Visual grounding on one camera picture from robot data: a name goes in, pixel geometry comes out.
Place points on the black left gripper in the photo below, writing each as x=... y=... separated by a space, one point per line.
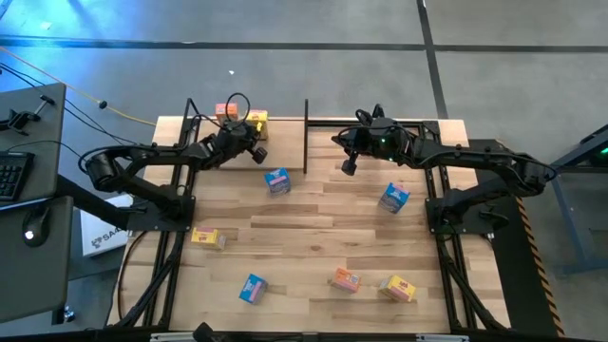
x=235 y=140

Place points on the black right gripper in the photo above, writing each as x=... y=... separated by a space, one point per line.
x=380 y=140

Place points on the blue Rice Krispies cereal box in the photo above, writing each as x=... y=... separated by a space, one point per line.
x=394 y=198
x=278 y=181
x=252 y=288

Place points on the yellow Corn Pops cereal box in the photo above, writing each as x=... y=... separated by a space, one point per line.
x=207 y=238
x=397 y=288
x=262 y=116

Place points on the orange Mini-Wheats cereal box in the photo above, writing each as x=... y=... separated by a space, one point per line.
x=225 y=110
x=346 y=279

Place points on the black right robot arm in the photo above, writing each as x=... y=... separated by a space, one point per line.
x=527 y=173

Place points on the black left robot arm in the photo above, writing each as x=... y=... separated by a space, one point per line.
x=102 y=171

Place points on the white printed box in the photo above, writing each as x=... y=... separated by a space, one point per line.
x=102 y=237

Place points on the black mat with hazard stripe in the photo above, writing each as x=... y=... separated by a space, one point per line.
x=513 y=266

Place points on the grey computer desk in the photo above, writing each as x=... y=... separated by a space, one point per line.
x=47 y=123

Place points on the black computer mouse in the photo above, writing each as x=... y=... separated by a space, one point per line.
x=35 y=227

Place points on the black desk clamp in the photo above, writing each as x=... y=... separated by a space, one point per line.
x=19 y=119

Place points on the black keyboard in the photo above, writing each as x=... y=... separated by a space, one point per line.
x=13 y=175

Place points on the black aluminium table frame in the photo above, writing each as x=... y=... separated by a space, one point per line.
x=323 y=124

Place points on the black corner bracket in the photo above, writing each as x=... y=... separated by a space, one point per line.
x=378 y=110

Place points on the silver edge bracket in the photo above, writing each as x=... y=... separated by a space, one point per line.
x=442 y=338
x=176 y=336

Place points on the blue metal frame table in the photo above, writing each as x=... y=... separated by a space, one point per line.
x=589 y=145

